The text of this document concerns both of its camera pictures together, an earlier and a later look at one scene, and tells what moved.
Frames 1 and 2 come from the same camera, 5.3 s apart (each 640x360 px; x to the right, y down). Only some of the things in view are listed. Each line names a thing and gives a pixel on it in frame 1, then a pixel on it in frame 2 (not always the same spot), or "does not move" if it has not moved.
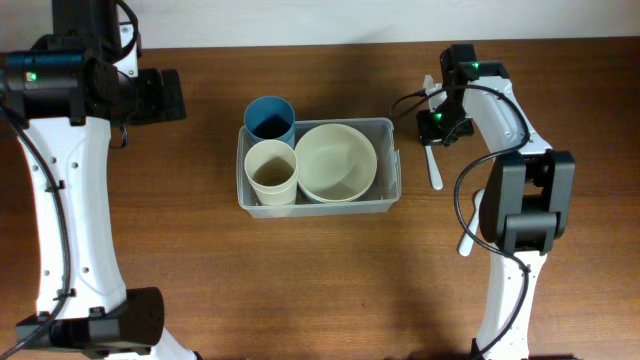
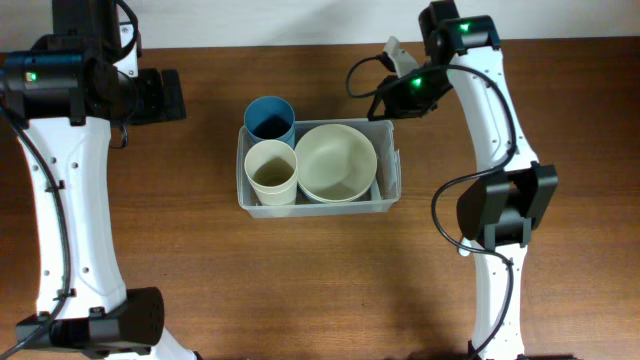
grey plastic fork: [435, 172] to [375, 194]
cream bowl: [335, 163] does not move
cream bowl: [329, 189] does not move
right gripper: [430, 134] to [396, 103]
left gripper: [157, 108] does not move
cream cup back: [275, 193] does not move
